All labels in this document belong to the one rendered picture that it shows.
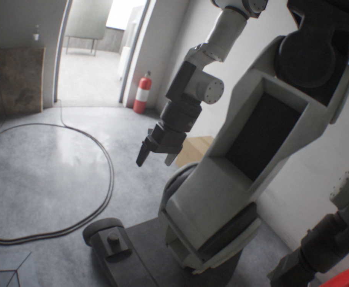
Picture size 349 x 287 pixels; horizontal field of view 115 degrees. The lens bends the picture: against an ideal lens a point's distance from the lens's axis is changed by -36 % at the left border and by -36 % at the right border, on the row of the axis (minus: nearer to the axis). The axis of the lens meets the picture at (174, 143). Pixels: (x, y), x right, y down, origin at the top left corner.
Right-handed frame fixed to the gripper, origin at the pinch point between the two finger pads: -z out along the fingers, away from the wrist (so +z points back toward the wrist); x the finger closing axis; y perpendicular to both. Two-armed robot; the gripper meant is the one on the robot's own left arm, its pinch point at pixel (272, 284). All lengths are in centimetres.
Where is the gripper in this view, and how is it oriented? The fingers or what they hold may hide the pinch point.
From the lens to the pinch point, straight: 42.0
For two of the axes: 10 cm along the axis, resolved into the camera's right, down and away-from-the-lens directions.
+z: 4.5, -8.2, -3.6
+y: 5.6, 5.7, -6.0
